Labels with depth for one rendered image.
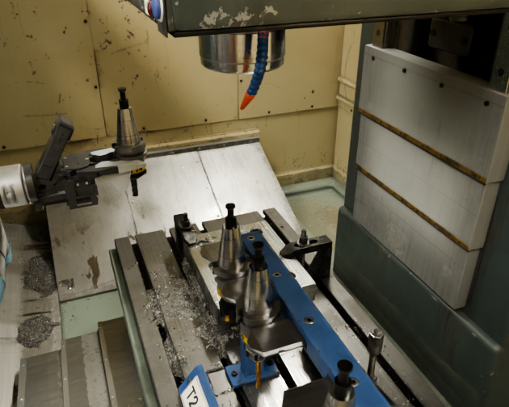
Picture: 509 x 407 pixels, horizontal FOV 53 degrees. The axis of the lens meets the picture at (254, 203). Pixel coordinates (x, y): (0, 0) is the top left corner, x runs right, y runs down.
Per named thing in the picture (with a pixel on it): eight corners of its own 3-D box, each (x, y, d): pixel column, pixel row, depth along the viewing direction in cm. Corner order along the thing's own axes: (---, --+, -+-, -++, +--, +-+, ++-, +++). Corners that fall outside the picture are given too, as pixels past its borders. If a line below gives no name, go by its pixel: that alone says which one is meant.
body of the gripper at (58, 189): (97, 186, 101) (33, 198, 98) (90, 147, 97) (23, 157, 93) (102, 204, 95) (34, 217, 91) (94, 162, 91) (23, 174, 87)
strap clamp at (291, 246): (282, 289, 125) (284, 238, 117) (277, 281, 127) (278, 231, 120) (330, 277, 129) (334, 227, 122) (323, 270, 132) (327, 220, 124)
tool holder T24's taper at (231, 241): (249, 267, 78) (249, 230, 75) (220, 272, 77) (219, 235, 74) (241, 251, 82) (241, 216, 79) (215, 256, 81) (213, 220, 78)
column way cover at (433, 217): (452, 315, 116) (506, 97, 91) (346, 216, 155) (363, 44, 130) (469, 309, 118) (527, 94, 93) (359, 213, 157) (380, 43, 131)
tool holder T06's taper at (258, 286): (280, 307, 70) (281, 268, 67) (254, 320, 68) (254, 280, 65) (261, 290, 73) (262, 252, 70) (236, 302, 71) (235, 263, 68)
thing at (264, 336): (256, 362, 64) (256, 357, 63) (241, 333, 68) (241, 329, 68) (305, 347, 66) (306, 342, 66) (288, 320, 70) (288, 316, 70)
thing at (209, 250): (205, 265, 82) (205, 261, 81) (196, 248, 86) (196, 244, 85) (246, 256, 84) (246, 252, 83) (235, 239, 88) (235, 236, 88)
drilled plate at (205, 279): (218, 326, 108) (217, 308, 105) (183, 253, 131) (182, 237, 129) (314, 300, 115) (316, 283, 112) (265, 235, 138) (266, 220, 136)
